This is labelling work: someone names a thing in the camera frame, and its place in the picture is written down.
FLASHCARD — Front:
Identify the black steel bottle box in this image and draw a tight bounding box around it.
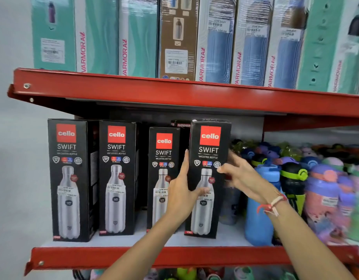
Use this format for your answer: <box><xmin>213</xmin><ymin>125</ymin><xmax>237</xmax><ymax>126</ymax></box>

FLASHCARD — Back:
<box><xmin>98</xmin><ymin>120</ymin><xmax>143</xmax><ymax>236</ymax></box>
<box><xmin>48</xmin><ymin>118</ymin><xmax>100</xmax><ymax>243</ymax></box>
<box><xmin>170</xmin><ymin>119</ymin><xmax>193</xmax><ymax>161</ymax></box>
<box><xmin>146</xmin><ymin>127</ymin><xmax>186</xmax><ymax>231</ymax></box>
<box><xmin>184</xmin><ymin>119</ymin><xmax>232</xmax><ymax>239</ymax></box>

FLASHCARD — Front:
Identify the row of colourful bottle lids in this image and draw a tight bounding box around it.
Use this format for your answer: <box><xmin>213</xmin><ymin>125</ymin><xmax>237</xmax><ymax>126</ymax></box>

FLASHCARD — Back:
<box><xmin>89</xmin><ymin>265</ymin><xmax>359</xmax><ymax>280</ymax></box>

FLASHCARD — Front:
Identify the person's right hand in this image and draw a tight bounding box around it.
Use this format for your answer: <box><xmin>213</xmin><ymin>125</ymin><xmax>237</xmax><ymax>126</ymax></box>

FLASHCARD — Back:
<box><xmin>217</xmin><ymin>150</ymin><xmax>282</xmax><ymax>206</ymax></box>

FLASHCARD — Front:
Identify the white box with blue bottle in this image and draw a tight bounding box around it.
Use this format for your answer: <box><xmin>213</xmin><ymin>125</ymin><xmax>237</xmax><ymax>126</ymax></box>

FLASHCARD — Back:
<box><xmin>264</xmin><ymin>0</ymin><xmax>310</xmax><ymax>89</ymax></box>
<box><xmin>231</xmin><ymin>0</ymin><xmax>275</xmax><ymax>87</ymax></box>
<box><xmin>195</xmin><ymin>0</ymin><xmax>238</xmax><ymax>84</ymax></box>

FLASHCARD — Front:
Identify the brown bottle box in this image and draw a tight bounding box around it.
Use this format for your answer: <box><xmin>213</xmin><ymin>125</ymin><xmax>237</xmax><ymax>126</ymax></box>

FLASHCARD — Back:
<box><xmin>158</xmin><ymin>0</ymin><xmax>200</xmax><ymax>81</ymax></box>

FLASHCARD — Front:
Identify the red metal shelf beam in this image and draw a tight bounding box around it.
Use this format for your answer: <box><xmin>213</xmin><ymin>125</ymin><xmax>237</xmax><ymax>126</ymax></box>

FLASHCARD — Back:
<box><xmin>24</xmin><ymin>245</ymin><xmax>359</xmax><ymax>276</ymax></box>
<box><xmin>7</xmin><ymin>68</ymin><xmax>359</xmax><ymax>132</ymax></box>

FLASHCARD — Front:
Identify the teal box with black bottle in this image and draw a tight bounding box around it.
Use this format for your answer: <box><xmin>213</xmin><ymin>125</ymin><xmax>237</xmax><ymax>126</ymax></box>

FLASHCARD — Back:
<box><xmin>296</xmin><ymin>0</ymin><xmax>359</xmax><ymax>95</ymax></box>

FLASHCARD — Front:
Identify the group of colourful water bottles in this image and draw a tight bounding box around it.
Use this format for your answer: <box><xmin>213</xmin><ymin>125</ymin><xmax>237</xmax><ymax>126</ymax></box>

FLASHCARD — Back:
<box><xmin>219</xmin><ymin>139</ymin><xmax>359</xmax><ymax>247</ymax></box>

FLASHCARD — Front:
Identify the person's left forearm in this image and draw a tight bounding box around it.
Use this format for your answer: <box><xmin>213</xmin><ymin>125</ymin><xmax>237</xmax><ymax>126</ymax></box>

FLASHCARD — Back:
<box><xmin>98</xmin><ymin>211</ymin><xmax>195</xmax><ymax>280</ymax></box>

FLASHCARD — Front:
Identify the red and white thread bracelet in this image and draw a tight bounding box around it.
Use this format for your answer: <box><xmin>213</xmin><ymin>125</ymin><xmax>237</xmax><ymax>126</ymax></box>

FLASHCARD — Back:
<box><xmin>257</xmin><ymin>192</ymin><xmax>289</xmax><ymax>217</ymax></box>

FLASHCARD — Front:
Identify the person's right forearm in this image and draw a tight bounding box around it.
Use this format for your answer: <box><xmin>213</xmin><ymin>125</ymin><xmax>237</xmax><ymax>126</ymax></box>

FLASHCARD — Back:
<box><xmin>267</xmin><ymin>197</ymin><xmax>356</xmax><ymax>280</ymax></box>

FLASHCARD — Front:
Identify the teal box with white stripe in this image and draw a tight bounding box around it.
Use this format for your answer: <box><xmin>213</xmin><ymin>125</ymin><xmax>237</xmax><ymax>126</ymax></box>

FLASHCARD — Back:
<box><xmin>118</xmin><ymin>0</ymin><xmax>160</xmax><ymax>78</ymax></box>
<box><xmin>74</xmin><ymin>0</ymin><xmax>120</xmax><ymax>75</ymax></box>

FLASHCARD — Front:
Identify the teal box with purple bottle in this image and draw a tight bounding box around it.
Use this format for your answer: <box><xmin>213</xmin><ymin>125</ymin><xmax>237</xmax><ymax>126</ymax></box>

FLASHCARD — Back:
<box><xmin>31</xmin><ymin>0</ymin><xmax>78</xmax><ymax>72</ymax></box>

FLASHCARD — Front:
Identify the person's left hand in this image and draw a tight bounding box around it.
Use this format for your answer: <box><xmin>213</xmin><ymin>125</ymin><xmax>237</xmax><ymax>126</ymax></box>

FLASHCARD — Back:
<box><xmin>165</xmin><ymin>149</ymin><xmax>211</xmax><ymax>222</ymax></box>

